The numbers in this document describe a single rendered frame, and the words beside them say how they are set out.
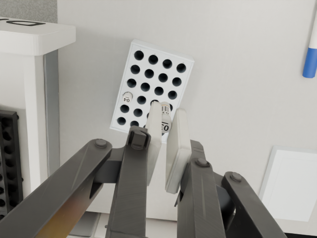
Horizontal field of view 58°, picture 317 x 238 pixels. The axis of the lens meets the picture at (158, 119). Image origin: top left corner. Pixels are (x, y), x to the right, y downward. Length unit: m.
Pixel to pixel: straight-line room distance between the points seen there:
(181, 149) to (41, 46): 0.16
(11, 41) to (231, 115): 0.31
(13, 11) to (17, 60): 0.93
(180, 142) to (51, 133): 0.22
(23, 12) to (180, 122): 1.14
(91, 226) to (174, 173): 0.40
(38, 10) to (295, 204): 1.09
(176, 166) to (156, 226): 0.40
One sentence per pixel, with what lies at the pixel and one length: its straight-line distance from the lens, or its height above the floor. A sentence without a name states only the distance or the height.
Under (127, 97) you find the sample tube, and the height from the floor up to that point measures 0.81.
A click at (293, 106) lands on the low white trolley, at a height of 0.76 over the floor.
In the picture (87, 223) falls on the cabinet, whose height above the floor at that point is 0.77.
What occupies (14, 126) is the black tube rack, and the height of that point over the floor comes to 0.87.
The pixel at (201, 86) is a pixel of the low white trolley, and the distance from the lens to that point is 0.42.
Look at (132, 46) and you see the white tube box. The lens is 0.38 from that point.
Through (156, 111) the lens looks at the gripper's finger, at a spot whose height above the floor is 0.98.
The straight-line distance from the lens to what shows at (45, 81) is 0.33.
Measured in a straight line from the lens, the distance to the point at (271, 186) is 0.50.
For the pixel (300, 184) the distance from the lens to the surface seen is 0.52.
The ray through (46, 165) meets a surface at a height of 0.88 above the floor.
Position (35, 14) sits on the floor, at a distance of 1.27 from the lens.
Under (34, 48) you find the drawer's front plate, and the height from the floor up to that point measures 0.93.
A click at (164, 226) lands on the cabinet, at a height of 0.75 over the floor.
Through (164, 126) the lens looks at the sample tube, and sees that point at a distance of 0.22.
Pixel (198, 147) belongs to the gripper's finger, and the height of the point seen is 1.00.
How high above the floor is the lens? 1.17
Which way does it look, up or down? 68 degrees down
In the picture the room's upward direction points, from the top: 176 degrees counter-clockwise
